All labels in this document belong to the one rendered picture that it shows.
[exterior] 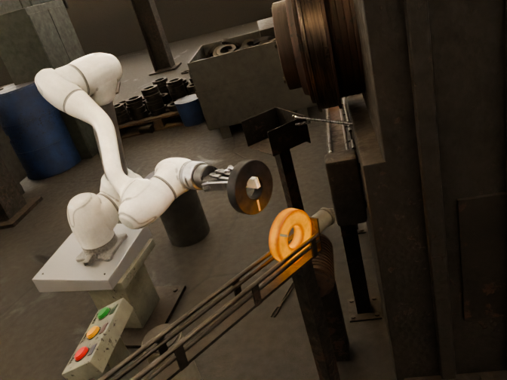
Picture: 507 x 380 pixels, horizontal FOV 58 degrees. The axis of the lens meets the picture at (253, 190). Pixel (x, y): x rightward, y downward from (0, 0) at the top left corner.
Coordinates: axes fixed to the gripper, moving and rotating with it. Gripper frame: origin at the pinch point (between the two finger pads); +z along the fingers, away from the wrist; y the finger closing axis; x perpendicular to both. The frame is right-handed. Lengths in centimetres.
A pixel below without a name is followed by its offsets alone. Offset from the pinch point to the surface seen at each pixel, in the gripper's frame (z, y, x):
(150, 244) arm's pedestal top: -93, -9, -48
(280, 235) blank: 11.9, 5.5, -12.1
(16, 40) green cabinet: -373, -102, 58
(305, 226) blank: 11.7, -5.0, -16.0
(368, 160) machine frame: 28.2, -16.8, -0.4
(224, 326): 12.4, 31.7, -20.8
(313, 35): 8.9, -31.6, 30.1
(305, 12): 7.0, -33.2, 36.4
